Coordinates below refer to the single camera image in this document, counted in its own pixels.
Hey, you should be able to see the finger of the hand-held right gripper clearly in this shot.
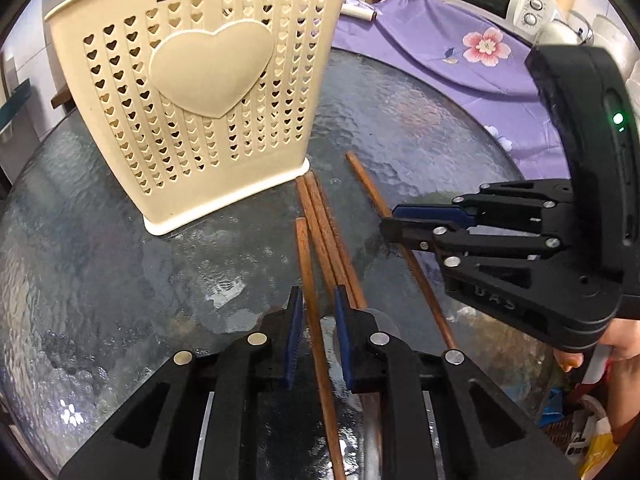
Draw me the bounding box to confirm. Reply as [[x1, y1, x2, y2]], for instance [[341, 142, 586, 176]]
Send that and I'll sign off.
[[380, 219, 563, 291], [392, 180, 571, 229]]

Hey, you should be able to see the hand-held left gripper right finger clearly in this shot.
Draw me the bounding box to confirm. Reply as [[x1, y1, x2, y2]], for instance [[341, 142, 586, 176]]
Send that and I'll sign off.
[[334, 285, 576, 480]]

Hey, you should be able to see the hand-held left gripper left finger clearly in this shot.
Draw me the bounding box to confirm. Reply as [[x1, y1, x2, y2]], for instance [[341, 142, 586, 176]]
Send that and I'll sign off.
[[60, 286, 304, 480]]

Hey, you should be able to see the brown wooden chopstick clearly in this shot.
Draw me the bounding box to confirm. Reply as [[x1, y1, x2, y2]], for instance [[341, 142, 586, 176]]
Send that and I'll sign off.
[[295, 217, 348, 480], [296, 176, 346, 301], [345, 151, 458, 352], [305, 172, 370, 311]]

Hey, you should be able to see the metal spoon with wooden handle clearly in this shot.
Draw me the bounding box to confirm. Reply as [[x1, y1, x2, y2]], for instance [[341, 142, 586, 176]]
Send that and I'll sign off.
[[320, 310, 403, 480]]

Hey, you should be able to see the cream plastic utensil holder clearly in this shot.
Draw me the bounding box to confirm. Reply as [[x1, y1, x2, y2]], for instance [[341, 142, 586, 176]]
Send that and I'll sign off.
[[44, 0, 357, 236]]

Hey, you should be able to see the person's right forearm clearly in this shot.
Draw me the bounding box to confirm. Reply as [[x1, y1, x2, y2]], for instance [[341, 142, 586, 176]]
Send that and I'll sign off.
[[607, 360, 640, 441]]

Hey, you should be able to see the person's right hand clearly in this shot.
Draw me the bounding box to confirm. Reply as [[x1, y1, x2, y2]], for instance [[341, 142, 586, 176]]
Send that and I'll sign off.
[[554, 310, 640, 375]]

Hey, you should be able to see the purple floral cloth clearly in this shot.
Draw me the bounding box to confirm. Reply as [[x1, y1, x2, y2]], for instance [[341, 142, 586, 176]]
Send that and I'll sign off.
[[327, 0, 576, 181]]

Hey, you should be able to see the white kettle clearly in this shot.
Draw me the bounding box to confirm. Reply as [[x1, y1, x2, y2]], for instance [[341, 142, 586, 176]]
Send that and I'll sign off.
[[535, 17, 596, 51]]

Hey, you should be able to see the white lint roller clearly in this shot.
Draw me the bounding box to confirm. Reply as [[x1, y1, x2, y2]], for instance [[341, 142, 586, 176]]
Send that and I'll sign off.
[[341, 1, 377, 23]]

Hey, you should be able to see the blue plastic bag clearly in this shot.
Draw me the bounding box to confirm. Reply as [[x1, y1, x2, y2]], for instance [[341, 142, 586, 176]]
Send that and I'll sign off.
[[542, 387, 568, 426]]

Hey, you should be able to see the yellow plastic bag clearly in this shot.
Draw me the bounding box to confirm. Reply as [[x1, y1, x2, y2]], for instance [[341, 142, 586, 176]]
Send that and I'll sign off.
[[575, 417, 621, 480]]

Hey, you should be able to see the teal cup holder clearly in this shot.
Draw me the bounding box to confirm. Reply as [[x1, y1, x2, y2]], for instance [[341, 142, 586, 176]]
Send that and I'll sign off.
[[0, 77, 32, 136]]

